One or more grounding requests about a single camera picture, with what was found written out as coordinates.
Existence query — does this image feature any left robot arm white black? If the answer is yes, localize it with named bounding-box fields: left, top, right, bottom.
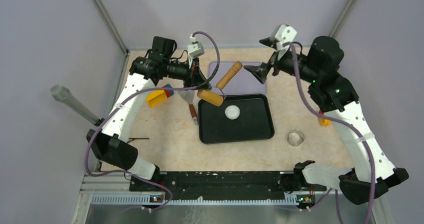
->
left=87, top=31, right=211, bottom=191

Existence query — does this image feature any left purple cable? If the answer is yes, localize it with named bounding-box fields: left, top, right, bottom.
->
left=84, top=31, right=221, bottom=213

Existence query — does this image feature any wooden dough roller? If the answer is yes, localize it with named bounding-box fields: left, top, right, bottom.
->
left=197, top=61, right=243, bottom=107

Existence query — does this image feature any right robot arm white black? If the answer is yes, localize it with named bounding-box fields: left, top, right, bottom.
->
left=245, top=36, right=409, bottom=205

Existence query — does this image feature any grey microphone on tripod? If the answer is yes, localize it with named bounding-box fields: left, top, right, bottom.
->
left=49, top=84, right=150, bottom=144

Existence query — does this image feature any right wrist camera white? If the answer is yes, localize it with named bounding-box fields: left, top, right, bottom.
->
left=270, top=24, right=298, bottom=51

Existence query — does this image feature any black baking tray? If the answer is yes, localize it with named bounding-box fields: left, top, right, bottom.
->
left=197, top=94, right=275, bottom=145

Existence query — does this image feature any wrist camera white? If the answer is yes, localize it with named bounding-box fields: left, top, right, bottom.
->
left=270, top=24, right=298, bottom=51
left=187, top=33, right=205, bottom=58

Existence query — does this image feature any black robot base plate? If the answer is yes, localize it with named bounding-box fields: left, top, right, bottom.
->
left=129, top=171, right=326, bottom=201

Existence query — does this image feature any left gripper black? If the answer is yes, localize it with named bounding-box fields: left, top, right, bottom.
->
left=163, top=55, right=212, bottom=91

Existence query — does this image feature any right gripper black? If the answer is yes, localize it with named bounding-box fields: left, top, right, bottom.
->
left=244, top=37, right=320, bottom=84

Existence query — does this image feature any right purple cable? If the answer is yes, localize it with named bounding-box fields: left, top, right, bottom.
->
left=289, top=43, right=377, bottom=224

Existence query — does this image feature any purple cable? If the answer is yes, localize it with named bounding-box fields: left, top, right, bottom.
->
left=84, top=31, right=221, bottom=213
left=289, top=43, right=377, bottom=224

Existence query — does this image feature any clear glass cup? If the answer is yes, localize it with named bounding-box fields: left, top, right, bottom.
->
left=286, top=129, right=305, bottom=147

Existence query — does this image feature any yellow red blue toy block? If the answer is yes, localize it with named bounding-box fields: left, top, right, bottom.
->
left=145, top=90, right=174, bottom=108

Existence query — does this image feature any metal scraper wooden handle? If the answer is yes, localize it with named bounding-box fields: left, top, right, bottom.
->
left=177, top=90, right=199, bottom=126

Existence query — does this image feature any lilac rectangular tray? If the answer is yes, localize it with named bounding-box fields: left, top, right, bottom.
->
left=209, top=60, right=267, bottom=96

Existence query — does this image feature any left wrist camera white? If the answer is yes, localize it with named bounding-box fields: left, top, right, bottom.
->
left=187, top=33, right=205, bottom=58

